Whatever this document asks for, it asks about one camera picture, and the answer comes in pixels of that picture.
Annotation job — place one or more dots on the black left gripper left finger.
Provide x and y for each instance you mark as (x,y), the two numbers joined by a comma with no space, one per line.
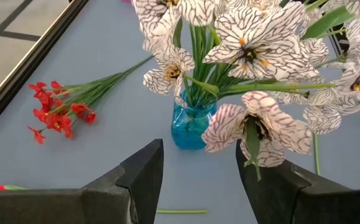
(114,202)

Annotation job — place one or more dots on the purple glass vase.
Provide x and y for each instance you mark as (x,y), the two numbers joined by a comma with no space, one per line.
(127,1)

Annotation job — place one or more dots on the white tulip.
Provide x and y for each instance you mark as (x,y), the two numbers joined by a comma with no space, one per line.
(316,155)

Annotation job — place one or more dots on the white veined flower bunch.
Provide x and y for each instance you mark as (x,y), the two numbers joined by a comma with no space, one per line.
(279,130)
(167,74)
(260,37)

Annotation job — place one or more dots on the red flower bunch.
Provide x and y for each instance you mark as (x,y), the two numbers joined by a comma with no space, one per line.
(58,121)

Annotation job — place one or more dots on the blue glass vase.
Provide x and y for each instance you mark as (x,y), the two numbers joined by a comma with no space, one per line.
(189,133)

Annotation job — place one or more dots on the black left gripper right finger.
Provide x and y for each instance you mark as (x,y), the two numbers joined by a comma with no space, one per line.
(291,199)

